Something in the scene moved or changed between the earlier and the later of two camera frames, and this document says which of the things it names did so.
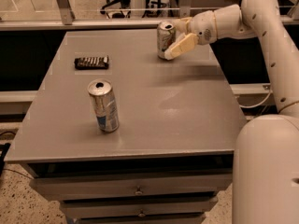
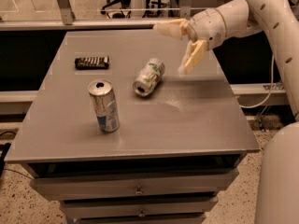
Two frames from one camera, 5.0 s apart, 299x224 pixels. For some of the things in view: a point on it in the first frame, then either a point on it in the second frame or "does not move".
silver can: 166,34 → 149,77
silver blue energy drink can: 101,93 does not move
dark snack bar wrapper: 92,63 does not move
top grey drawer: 54,188 does not move
